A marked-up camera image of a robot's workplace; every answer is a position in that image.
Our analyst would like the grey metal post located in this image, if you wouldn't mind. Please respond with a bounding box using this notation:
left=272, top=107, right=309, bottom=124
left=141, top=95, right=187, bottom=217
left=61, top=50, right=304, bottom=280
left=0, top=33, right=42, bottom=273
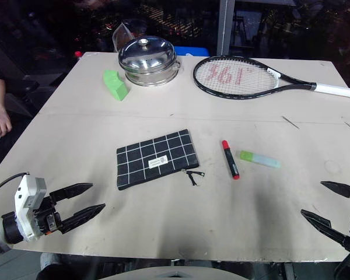
left=216, top=0, right=237, bottom=57

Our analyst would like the black and white tennis racket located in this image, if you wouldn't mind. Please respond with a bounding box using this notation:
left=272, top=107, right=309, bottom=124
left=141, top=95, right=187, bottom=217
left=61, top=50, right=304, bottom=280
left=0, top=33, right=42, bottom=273
left=192, top=55, right=350, bottom=100

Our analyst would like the green foam block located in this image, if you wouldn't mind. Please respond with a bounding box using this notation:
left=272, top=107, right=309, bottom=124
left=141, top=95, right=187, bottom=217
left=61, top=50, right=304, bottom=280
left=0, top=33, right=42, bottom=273
left=102, top=69, right=130, bottom=103

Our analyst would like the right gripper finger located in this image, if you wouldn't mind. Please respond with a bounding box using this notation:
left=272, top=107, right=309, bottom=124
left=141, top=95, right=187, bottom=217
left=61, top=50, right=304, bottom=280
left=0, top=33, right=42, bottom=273
left=300, top=208, right=350, bottom=251
left=320, top=180, right=350, bottom=201

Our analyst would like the red and black marker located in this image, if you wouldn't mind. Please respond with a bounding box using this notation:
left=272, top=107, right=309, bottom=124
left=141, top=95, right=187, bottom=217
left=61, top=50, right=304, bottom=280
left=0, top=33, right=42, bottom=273
left=220, top=139, right=242, bottom=181

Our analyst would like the stainless steel pot lid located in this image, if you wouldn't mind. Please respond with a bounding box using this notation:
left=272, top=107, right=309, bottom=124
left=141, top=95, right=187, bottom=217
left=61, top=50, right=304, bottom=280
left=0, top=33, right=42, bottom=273
left=117, top=35, right=176, bottom=72

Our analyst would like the black grid pencil pouch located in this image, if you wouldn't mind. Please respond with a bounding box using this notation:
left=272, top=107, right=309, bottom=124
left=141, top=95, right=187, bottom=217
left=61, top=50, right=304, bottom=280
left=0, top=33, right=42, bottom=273
left=116, top=128, right=206, bottom=191

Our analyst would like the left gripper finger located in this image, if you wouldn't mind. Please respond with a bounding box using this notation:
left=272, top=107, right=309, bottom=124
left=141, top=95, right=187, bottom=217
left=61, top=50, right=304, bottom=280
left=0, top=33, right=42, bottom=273
left=49, top=183, right=94, bottom=204
left=58, top=203, right=107, bottom=235

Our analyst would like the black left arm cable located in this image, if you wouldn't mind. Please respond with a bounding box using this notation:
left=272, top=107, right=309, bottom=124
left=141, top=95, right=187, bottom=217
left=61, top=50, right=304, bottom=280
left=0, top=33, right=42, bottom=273
left=0, top=172, right=29, bottom=200

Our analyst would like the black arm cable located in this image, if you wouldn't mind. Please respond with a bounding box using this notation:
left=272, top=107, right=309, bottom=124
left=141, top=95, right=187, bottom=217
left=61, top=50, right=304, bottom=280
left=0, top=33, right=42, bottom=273
left=0, top=172, right=29, bottom=200
left=334, top=240, right=350, bottom=280

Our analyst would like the blue plastic box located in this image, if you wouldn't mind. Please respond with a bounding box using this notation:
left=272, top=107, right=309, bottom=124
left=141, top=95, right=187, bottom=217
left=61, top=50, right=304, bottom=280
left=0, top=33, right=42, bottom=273
left=173, top=45, right=210, bottom=58

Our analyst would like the clear plastic container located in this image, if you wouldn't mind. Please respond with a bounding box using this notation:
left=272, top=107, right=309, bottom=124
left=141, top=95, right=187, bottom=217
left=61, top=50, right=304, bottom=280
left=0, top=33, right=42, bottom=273
left=111, top=23, right=135, bottom=54

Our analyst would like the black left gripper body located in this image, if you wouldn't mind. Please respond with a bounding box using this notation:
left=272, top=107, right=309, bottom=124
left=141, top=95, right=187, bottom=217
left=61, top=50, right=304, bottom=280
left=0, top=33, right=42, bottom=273
left=31, top=194, right=62, bottom=235

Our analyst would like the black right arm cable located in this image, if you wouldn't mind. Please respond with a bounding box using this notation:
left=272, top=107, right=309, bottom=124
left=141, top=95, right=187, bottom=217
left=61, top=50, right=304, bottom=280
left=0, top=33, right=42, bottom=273
left=334, top=240, right=350, bottom=280

